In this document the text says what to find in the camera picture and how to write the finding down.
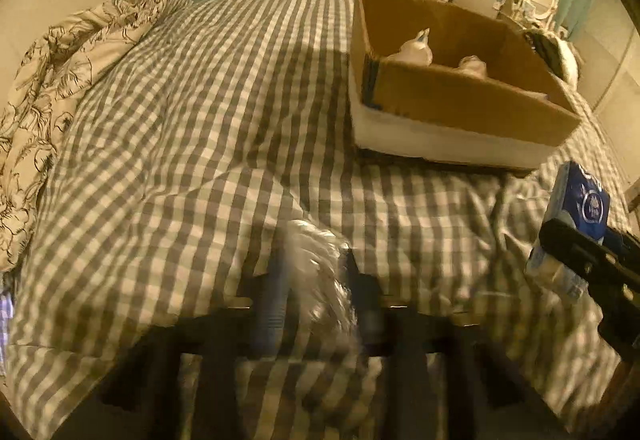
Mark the clear plastic bag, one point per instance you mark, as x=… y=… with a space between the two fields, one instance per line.
x=415 y=49

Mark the blue white tissue packet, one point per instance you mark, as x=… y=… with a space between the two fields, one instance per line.
x=582 y=200

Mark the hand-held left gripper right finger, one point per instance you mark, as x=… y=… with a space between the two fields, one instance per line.
x=367 y=310

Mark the white garment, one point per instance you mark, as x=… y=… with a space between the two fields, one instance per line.
x=570 y=62

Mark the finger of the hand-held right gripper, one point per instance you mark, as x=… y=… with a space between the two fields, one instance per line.
x=575 y=247

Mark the white floral quilt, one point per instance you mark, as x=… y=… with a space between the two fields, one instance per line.
x=45 y=85

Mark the grey checkered blanket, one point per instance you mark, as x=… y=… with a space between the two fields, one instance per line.
x=200 y=145

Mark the white plastic bag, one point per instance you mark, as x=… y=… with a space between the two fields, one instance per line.
x=472 y=66

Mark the white louvred wardrobe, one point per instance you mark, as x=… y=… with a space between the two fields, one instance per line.
x=612 y=90

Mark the lit phone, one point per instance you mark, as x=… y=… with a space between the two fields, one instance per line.
x=5 y=330

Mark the cardboard box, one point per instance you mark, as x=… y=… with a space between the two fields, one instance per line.
x=450 y=105

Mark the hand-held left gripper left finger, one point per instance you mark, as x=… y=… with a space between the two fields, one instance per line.
x=272 y=310

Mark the silver foil blister pack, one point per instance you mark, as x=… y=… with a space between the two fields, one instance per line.
x=320 y=280

